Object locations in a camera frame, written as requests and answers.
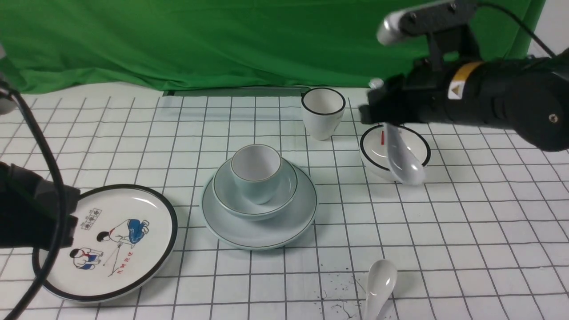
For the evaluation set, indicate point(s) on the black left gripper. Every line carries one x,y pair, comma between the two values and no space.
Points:
28,208

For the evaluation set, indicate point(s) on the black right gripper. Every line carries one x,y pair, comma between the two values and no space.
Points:
403,97

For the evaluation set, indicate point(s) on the white ceramic spoon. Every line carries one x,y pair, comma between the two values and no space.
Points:
405,167
381,281

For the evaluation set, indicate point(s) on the pale blue cup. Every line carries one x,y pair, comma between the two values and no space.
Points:
257,172

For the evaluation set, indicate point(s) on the pale blue plain bowl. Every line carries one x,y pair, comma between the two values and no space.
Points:
226,193

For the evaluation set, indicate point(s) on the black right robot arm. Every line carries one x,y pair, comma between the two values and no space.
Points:
529,96

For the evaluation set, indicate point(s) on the small black rimmed cartoon bowl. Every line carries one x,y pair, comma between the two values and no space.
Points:
373,150

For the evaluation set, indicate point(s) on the white black rimmed cup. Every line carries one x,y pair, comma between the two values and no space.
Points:
322,110

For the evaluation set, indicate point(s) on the black rimmed cartoon plate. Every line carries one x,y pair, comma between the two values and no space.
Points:
125,233

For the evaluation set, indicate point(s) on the dark metal floor strip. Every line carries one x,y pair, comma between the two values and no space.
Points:
254,91

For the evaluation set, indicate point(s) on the white grid tablecloth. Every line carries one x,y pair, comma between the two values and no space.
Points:
485,238

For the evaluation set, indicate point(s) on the green backdrop cloth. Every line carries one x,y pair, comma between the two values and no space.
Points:
186,44

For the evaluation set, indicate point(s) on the white ceramic spoon front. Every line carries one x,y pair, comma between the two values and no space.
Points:
381,281

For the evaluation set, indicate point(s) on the pale blue plain plate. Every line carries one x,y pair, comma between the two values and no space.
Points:
272,233

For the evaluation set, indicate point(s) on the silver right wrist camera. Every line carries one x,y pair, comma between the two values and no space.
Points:
412,22

